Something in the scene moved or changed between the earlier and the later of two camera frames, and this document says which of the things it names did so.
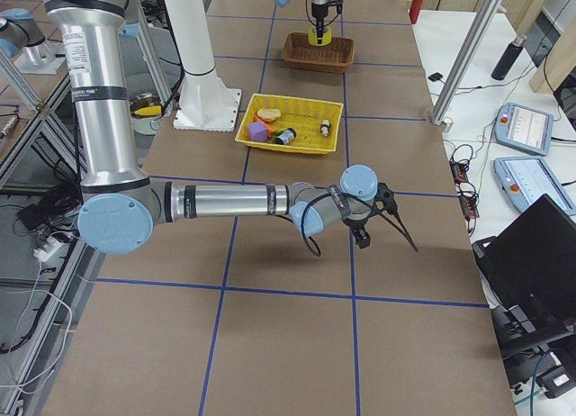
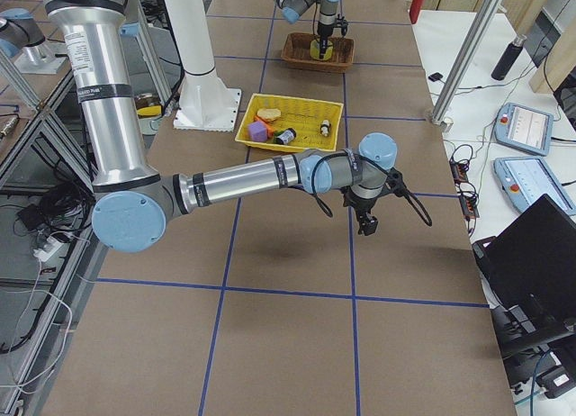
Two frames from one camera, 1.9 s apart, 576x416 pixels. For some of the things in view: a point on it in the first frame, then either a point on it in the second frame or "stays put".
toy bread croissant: (269, 113) stays put
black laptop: (529, 270) stays put
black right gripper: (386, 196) to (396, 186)
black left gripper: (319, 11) to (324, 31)
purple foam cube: (257, 131) stays put
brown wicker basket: (337, 56) stays put
